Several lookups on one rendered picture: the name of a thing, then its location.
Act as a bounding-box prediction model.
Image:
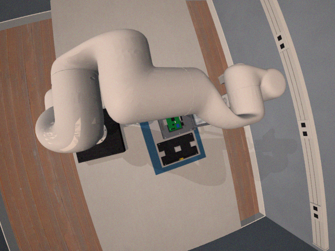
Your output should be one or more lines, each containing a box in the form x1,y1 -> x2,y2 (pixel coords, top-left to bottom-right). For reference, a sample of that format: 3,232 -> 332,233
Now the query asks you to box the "green circuit board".
166,117 -> 182,131

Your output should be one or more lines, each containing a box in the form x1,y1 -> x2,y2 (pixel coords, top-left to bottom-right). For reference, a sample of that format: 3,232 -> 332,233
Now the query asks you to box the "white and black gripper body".
222,93 -> 230,108

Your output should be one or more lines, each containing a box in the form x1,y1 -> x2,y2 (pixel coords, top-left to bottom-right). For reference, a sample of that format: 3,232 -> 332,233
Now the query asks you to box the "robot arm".
35,29 -> 286,153

